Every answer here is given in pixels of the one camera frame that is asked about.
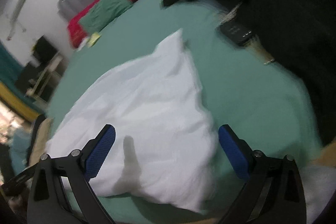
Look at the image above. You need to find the white garment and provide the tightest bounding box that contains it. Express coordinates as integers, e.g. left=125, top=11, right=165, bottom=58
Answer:
left=47, top=31, right=215, bottom=212

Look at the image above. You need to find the green bed sheet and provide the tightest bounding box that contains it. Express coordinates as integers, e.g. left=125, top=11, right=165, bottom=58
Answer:
left=49, top=0, right=322, bottom=223

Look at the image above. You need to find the blue patterned cloth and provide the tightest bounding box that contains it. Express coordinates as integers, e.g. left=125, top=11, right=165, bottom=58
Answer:
left=9, top=127, right=31, bottom=177

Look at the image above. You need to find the beige desk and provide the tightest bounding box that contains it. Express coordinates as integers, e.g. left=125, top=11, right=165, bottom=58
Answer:
left=26, top=52, right=67, bottom=105

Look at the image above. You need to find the black computer monitor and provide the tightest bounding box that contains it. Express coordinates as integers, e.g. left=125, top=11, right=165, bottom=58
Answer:
left=33, top=36, right=58, bottom=66

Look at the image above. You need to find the yellow snack packet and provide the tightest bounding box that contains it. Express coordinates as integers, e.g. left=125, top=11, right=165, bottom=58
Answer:
left=87, top=32, right=101, bottom=47

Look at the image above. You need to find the yellow teal curtain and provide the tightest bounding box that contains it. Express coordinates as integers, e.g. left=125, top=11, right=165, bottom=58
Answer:
left=1, top=42, right=45, bottom=122

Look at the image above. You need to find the green pillow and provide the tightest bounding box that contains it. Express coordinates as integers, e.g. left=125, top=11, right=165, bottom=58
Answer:
left=79, top=0, right=133, bottom=35

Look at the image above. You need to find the red pillow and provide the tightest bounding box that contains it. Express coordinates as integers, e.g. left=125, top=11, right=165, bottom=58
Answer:
left=67, top=0, right=138, bottom=48

